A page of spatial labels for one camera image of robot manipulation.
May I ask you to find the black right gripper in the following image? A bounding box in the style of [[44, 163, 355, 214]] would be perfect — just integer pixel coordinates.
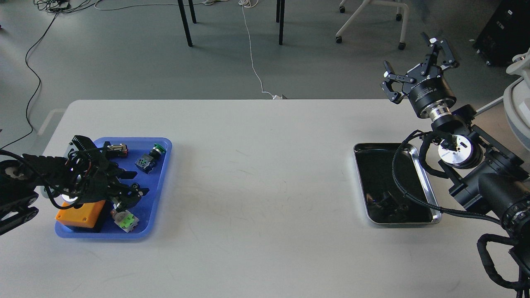
[[381, 32, 459, 119]]

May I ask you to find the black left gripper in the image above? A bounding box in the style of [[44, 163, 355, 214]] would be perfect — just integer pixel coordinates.
[[75, 163, 149, 209]]

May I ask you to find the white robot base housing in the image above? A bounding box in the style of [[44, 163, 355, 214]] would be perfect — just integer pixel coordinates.
[[474, 48, 530, 151]]

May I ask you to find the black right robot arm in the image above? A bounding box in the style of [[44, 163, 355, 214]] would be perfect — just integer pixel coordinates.
[[382, 34, 529, 298]]

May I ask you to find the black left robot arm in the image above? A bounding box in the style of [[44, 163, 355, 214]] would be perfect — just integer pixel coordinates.
[[1, 135, 149, 234]]

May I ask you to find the blue plastic tray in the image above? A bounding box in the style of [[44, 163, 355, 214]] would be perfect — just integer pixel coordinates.
[[55, 137, 172, 240]]

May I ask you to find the silver metal tray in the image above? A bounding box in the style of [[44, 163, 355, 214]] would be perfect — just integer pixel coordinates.
[[353, 143, 442, 226]]

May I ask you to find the white office chair base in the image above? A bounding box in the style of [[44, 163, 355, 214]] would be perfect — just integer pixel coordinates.
[[335, 0, 411, 50]]

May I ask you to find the black equipment case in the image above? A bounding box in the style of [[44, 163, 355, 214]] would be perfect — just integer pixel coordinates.
[[473, 0, 530, 67]]

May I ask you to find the black table leg right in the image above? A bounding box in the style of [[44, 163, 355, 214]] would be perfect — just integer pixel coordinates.
[[276, 0, 285, 46]]

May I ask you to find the black table leg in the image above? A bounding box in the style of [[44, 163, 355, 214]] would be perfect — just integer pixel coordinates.
[[276, 0, 285, 46], [177, 0, 197, 47]]

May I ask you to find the black table leg left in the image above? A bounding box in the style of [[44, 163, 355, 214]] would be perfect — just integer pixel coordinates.
[[177, 0, 197, 47]]

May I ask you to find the green push button switch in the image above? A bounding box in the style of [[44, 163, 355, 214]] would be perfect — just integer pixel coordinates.
[[134, 144, 166, 174]]

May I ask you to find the light green contact switch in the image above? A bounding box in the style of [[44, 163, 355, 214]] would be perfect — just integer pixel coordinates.
[[111, 209, 140, 233]]

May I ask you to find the black selector switch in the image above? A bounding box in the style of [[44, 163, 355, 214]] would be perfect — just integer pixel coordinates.
[[104, 143, 129, 159]]

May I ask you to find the orange button enclosure box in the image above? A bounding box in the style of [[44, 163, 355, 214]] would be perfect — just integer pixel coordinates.
[[55, 200, 111, 233]]

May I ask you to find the black floor cable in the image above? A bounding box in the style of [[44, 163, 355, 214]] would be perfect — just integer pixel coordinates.
[[0, 0, 96, 149]]

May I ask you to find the white floor cable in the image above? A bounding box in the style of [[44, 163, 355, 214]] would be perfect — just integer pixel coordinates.
[[203, 0, 288, 100]]

